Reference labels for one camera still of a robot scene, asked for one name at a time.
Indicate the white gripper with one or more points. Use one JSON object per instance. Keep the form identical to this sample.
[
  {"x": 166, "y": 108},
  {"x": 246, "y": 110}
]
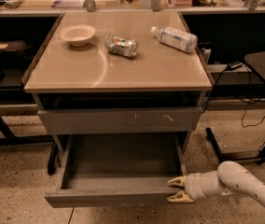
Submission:
[{"x": 193, "y": 186}]

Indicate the grey drawer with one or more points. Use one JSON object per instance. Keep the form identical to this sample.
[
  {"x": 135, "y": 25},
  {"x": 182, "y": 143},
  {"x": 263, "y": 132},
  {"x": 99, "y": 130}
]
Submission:
[
  {"x": 121, "y": 169},
  {"x": 120, "y": 120}
]

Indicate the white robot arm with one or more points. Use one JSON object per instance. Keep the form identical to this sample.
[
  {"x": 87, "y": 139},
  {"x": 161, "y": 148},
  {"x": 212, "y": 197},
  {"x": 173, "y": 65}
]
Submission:
[{"x": 229, "y": 179}]

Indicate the grey top drawer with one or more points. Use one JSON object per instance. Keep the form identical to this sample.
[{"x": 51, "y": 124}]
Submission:
[{"x": 120, "y": 120}]

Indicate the grey drawer cabinet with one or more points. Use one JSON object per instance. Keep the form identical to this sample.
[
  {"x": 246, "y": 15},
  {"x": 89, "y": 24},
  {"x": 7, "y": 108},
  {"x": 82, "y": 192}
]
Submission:
[{"x": 91, "y": 77}]

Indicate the black floor stand leg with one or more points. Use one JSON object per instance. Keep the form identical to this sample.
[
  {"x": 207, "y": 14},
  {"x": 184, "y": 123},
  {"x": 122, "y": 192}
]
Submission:
[{"x": 211, "y": 138}]

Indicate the black table leg left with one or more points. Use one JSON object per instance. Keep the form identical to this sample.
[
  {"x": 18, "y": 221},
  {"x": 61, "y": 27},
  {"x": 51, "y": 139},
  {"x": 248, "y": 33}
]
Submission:
[{"x": 52, "y": 158}]

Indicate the black power adapter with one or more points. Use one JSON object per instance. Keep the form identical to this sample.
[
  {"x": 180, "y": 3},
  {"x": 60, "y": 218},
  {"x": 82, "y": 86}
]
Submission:
[{"x": 234, "y": 65}]

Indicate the clear plastic water bottle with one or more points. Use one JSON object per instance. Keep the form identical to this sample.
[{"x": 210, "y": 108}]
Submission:
[{"x": 176, "y": 39}]

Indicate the crushed silver soda can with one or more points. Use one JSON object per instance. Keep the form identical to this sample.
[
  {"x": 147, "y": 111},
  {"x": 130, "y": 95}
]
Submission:
[{"x": 121, "y": 46}]

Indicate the white paper bowl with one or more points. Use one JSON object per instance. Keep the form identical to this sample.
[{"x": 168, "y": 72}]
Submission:
[{"x": 77, "y": 35}]

